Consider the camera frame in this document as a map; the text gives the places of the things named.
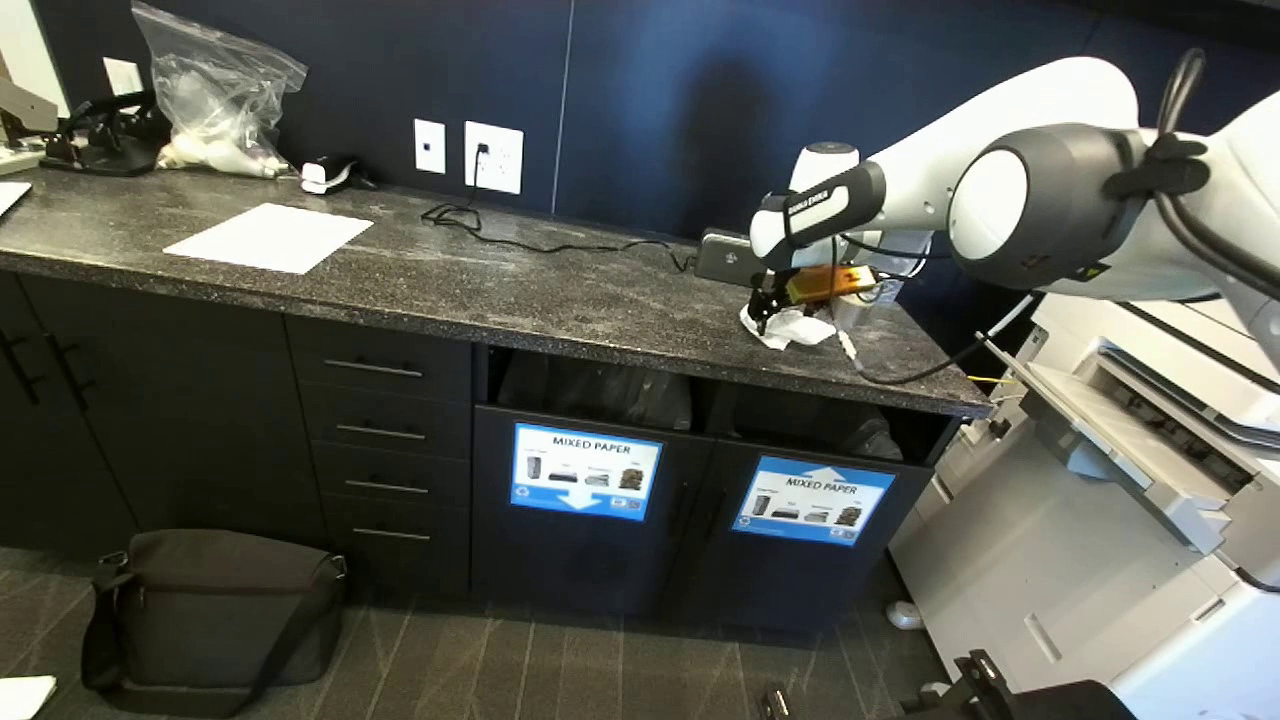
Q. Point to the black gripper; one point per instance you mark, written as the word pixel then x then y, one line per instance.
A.
pixel 776 282

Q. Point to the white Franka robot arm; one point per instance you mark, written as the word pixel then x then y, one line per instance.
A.
pixel 935 164

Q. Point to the black shoulder bag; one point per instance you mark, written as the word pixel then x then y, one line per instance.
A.
pixel 200 623

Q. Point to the grey bin liner bag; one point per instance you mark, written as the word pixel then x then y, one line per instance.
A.
pixel 813 421

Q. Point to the dark bin liner bag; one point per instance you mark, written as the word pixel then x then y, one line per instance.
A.
pixel 584 390

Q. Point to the dark bin door, down-arrow sign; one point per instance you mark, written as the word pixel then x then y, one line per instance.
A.
pixel 574 565

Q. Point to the small black box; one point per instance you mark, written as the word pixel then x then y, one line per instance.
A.
pixel 721 262

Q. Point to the blue sign with up arrow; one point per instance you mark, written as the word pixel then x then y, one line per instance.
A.
pixel 813 503

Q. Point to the blue sign with down arrow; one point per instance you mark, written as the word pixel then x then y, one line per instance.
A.
pixel 584 471

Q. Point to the white round printer foot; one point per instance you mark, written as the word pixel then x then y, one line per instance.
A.
pixel 905 613
pixel 935 690

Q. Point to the white office printer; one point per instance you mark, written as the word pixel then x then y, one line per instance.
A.
pixel 1067 563

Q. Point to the small white charger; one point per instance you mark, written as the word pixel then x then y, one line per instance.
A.
pixel 317 178

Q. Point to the flat white paper sheet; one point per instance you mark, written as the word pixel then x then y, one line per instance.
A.
pixel 267 239

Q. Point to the dark cabinet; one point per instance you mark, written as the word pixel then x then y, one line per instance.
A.
pixel 200 402

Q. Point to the clear plastic bag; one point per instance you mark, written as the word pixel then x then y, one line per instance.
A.
pixel 222 93

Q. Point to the small white card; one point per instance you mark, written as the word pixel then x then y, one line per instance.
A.
pixel 121 74

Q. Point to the white paper stack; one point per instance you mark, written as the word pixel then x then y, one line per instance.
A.
pixel 11 198

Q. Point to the white paper scrap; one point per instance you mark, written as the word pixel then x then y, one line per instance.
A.
pixel 27 696

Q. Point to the yellow wrist camera mount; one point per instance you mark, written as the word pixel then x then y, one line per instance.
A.
pixel 826 284

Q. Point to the large white wall outlet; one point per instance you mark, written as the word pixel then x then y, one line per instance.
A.
pixel 499 161

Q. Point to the small white wall plate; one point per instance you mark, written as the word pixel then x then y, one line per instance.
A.
pixel 428 145

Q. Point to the black camera stand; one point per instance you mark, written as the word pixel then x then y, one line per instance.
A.
pixel 984 690

